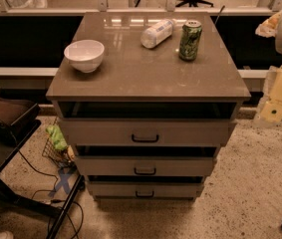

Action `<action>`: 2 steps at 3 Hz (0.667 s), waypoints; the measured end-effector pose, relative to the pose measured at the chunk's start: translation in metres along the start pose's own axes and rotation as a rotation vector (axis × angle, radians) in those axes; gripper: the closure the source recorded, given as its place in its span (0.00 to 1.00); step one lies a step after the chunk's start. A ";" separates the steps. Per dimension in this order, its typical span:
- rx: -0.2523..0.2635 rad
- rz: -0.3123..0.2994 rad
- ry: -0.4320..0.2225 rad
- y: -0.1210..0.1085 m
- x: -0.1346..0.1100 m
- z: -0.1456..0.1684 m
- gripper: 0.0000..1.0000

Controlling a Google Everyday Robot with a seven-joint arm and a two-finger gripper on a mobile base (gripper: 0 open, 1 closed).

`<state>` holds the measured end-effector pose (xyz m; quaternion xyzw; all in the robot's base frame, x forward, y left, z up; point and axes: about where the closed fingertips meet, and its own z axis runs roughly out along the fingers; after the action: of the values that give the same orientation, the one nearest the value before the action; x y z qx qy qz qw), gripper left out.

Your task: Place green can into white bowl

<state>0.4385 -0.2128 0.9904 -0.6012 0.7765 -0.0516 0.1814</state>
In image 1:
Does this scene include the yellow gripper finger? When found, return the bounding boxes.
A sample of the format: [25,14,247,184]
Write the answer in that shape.
[253,98,282,127]
[255,12,281,38]

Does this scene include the green soda can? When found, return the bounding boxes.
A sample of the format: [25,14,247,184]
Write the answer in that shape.
[178,20,202,61]

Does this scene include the white bowl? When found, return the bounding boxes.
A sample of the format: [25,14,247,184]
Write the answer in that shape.
[64,40,105,73]

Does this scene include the clear plastic water bottle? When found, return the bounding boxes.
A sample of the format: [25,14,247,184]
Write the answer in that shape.
[141,19,176,49]

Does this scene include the grey drawer cabinet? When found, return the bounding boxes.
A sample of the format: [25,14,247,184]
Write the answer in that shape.
[47,12,250,186]

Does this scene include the green bag in basket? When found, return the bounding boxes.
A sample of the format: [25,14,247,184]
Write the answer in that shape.
[46,124,68,151]

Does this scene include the black side table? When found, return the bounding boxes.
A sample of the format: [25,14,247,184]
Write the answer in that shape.
[0,122,84,239]

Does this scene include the white shoe tip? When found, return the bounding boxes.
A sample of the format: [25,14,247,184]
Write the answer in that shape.
[0,231,14,239]

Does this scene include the bottom drawer with handle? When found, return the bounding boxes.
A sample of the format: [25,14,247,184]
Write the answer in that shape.
[87,182,203,198]

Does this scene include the drawer with handle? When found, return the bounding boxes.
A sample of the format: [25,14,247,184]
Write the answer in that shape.
[75,156,214,176]
[59,119,236,146]
[87,182,203,198]

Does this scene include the middle drawer with handle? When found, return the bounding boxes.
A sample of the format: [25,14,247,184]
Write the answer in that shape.
[75,156,214,176]

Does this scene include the top drawer with handle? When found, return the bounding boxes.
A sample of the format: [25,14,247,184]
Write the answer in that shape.
[59,119,236,146]

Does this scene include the wire basket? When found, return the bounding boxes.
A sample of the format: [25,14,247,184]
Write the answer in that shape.
[42,119,74,168]

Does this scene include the black floor cable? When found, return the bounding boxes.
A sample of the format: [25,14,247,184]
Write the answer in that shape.
[10,131,85,239]

